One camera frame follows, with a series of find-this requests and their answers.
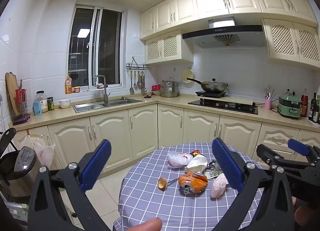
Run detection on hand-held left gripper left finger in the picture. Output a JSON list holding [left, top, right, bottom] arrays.
[[27, 139, 112, 231]]

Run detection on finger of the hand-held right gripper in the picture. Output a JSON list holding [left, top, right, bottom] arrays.
[[287, 138, 320, 169], [256, 143, 313, 172]]

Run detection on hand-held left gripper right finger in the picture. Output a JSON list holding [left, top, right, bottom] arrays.
[[212, 137, 296, 231]]

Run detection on crinkled silver green wrapper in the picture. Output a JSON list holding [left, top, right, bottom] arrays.
[[204, 159, 223, 179]]

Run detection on pink wad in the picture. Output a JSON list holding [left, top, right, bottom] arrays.
[[210, 173, 229, 198]]

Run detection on crushed orange can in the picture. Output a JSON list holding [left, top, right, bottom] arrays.
[[178, 171, 208, 196]]

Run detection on person's right hand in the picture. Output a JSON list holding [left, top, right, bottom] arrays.
[[291, 196, 312, 229]]

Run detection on person's left hand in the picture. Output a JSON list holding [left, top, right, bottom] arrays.
[[129, 217, 163, 231]]

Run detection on white paper pouch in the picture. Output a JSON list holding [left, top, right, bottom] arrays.
[[184, 154, 208, 174]]

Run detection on dark glass bottle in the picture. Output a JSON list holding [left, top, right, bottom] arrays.
[[314, 94, 320, 124], [308, 92, 317, 122]]

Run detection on green electric cooker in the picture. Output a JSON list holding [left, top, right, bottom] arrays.
[[277, 91, 302, 120]]

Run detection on red-label bottle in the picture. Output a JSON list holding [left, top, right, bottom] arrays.
[[300, 88, 309, 118]]

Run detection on white plastic bag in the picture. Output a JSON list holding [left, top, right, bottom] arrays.
[[167, 151, 193, 169]]

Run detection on pink utensil holder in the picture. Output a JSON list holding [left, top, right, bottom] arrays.
[[264, 87, 279, 110]]

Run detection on hanging plastic bags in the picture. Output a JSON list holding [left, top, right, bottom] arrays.
[[24, 134, 56, 167]]

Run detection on checked tablecloth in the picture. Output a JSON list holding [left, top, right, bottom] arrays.
[[112, 142, 265, 231]]

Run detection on black gas hob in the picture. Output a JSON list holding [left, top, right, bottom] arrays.
[[187, 98, 259, 115]]

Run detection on steel sink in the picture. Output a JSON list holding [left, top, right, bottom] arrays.
[[73, 97, 143, 113]]

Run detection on cream lower kitchen cabinets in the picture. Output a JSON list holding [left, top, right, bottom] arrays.
[[12, 104, 320, 179]]

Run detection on steel faucet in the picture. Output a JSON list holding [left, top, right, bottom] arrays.
[[95, 75, 110, 104]]

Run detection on steel wok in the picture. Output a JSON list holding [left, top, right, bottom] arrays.
[[186, 77, 228, 93]]

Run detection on blue carton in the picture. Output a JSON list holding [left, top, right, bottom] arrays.
[[33, 101, 43, 116]]

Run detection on clear plastic jar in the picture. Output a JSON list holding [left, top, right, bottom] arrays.
[[34, 90, 48, 113]]

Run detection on orange dish soap bottle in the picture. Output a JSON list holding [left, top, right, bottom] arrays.
[[65, 73, 73, 94]]

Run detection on hanging steel skimmer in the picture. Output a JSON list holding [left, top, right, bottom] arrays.
[[139, 71, 147, 96]]

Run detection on steel steamer pot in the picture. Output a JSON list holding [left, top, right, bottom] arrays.
[[160, 77, 179, 98]]

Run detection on yellow round perforated board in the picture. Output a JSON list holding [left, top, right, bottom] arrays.
[[182, 68, 194, 83]]

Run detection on wooden cutting board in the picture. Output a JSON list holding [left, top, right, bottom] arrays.
[[5, 72, 20, 117]]

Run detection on sliding window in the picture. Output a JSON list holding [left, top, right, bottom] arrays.
[[68, 4, 124, 94]]

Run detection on range hood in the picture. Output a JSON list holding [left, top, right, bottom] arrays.
[[182, 17, 266, 49]]

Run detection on red-handled utensil rack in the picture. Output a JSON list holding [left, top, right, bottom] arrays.
[[13, 79, 31, 125]]

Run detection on wall utensil rail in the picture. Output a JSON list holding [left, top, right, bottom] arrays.
[[126, 56, 152, 72]]

